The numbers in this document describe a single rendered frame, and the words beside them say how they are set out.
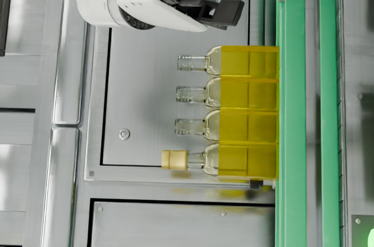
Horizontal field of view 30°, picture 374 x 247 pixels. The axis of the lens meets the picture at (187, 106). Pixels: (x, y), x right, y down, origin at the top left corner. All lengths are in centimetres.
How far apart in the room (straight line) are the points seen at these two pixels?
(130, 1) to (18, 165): 63
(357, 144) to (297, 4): 25
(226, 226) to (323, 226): 33
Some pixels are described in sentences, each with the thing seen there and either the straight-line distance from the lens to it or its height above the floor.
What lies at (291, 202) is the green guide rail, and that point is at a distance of 106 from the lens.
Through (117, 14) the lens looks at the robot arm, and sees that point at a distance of 94.
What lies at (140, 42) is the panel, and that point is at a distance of 140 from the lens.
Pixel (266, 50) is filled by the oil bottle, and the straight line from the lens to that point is 122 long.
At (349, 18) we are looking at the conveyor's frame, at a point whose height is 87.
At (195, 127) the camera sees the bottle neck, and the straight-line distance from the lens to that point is 120.
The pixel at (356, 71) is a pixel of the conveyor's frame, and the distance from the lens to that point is 110.
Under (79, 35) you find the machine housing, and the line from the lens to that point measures 142.
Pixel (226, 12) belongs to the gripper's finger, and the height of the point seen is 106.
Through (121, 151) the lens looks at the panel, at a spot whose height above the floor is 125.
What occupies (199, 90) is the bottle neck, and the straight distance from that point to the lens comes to 121.
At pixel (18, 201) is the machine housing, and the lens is 141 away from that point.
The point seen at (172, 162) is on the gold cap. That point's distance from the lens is 119.
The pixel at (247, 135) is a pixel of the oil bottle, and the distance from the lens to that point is 118.
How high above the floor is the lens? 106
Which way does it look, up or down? 3 degrees up
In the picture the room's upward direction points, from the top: 89 degrees counter-clockwise
